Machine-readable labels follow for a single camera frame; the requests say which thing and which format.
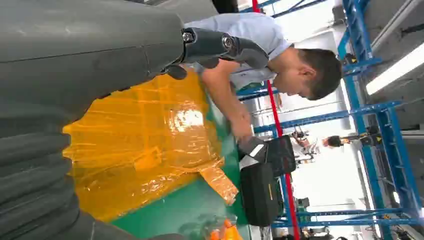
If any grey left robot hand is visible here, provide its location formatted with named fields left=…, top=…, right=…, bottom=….
left=0, top=0, right=270, bottom=121

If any orange drink bottle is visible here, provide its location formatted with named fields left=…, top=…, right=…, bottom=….
left=198, top=214, right=245, bottom=240

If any yellow plastic sheet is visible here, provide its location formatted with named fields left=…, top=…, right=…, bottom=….
left=62, top=67, right=239, bottom=223

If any person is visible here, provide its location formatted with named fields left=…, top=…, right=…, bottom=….
left=183, top=12, right=343, bottom=147

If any dark laptop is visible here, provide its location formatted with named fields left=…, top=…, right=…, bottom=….
left=238, top=135, right=297, bottom=178

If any black carry case yellow label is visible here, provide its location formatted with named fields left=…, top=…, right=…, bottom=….
left=239, top=162, right=282, bottom=228

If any red pole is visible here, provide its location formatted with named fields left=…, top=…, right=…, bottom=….
left=251, top=0, right=301, bottom=240

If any black suspended machine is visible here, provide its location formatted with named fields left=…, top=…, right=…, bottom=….
left=322, top=125, right=383, bottom=148

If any white strip light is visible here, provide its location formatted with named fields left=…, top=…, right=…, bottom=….
left=365, top=43, right=424, bottom=96

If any blue steel gantry frame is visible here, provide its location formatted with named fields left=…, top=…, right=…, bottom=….
left=236, top=0, right=424, bottom=240

